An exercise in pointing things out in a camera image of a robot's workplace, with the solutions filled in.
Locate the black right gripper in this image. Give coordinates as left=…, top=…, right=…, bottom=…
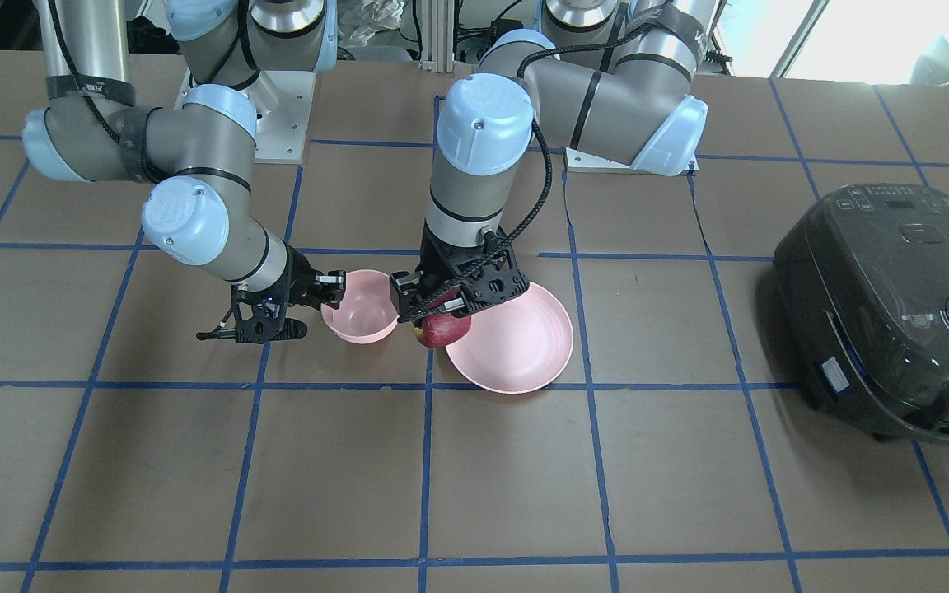
left=196, top=246, right=347, bottom=343

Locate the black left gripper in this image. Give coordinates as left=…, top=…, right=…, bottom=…
left=390, top=226, right=530, bottom=323

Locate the red apple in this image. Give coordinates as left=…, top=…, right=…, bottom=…
left=412, top=314, right=472, bottom=349

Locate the small pink bowl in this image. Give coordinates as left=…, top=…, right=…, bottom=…
left=321, top=269, right=398, bottom=344

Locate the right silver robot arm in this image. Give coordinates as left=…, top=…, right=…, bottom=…
left=22, top=1, right=346, bottom=344

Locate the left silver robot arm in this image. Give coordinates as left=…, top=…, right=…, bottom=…
left=392, top=1, right=719, bottom=324

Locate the pink plate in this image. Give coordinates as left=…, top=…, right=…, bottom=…
left=446, top=282, right=575, bottom=395

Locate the dark grey rice cooker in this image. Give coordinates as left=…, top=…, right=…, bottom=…
left=773, top=183, right=949, bottom=446

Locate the aluminium frame post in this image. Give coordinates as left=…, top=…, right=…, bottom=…
left=417, top=1, right=458, bottom=74

